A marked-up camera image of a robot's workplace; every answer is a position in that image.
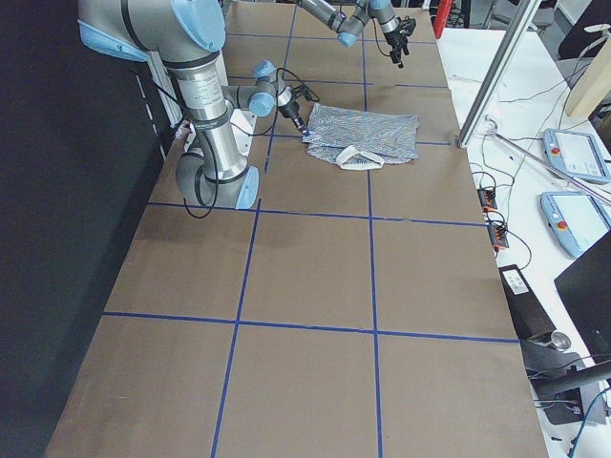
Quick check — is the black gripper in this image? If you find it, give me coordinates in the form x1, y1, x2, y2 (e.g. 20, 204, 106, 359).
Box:
279, 100, 309, 135
384, 16, 414, 69

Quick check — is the navy white striped polo shirt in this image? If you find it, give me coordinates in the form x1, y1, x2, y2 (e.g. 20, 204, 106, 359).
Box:
303, 103, 419, 171

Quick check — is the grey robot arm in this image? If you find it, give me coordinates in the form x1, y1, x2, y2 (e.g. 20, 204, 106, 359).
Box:
296, 0, 416, 69
78, 0, 307, 209

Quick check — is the red cylinder object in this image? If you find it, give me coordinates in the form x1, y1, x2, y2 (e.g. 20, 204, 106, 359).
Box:
432, 0, 453, 39

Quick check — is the metal rod with hook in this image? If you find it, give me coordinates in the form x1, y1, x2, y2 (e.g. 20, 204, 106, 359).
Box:
484, 114, 610, 205

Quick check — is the orange black usb hub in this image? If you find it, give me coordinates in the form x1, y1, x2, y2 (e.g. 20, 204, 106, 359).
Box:
477, 187, 497, 213
487, 220, 509, 253

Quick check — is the blue teach pendant far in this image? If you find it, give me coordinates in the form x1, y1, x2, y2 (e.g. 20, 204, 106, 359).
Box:
543, 129, 610, 185

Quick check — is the blue teach pendant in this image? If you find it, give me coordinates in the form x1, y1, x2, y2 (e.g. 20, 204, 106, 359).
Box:
543, 129, 610, 185
539, 192, 610, 259

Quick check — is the blue teach pendant near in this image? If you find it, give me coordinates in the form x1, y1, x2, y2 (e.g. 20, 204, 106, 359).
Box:
539, 192, 610, 259

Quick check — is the black box with label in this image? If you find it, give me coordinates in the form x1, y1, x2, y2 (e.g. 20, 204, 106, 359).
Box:
498, 264, 556, 340

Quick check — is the black monitor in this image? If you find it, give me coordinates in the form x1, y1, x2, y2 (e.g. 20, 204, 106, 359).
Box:
555, 236, 610, 363

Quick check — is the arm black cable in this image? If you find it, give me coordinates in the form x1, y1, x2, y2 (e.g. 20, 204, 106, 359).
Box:
182, 67, 321, 219
372, 26, 395, 61

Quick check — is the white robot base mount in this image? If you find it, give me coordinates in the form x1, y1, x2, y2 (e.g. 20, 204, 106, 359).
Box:
180, 107, 259, 156

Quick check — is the aluminium frame post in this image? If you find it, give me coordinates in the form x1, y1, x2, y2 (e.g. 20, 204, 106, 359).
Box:
457, 0, 541, 148

